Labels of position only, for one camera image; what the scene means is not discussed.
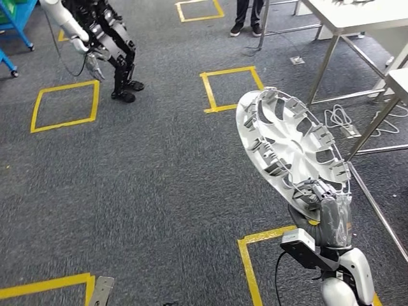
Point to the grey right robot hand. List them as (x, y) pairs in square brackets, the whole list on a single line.
[(336, 224)]

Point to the green plastic crate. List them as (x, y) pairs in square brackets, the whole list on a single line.
[(6, 10)]

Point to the yellow floor tape piece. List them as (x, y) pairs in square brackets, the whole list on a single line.
[(61, 37)]

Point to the black humanoid robot body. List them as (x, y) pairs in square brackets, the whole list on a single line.
[(118, 46)]

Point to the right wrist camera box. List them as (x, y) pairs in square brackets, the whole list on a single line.
[(305, 251)]

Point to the person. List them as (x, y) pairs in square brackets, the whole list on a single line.
[(242, 17)]

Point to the silver plastic wheel hubcap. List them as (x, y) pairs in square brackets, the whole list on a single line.
[(286, 143)]

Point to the metal floor socket plate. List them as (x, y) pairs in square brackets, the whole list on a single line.
[(297, 60)]

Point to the bystander robot silver arm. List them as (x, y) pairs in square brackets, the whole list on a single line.
[(63, 19)]

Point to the white power strip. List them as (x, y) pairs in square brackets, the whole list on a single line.
[(351, 131)]

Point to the yellow floor tape square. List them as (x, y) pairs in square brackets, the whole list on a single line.
[(47, 285), (70, 85), (249, 270)]

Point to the bystander robot grey hand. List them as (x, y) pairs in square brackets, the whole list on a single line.
[(93, 65)]

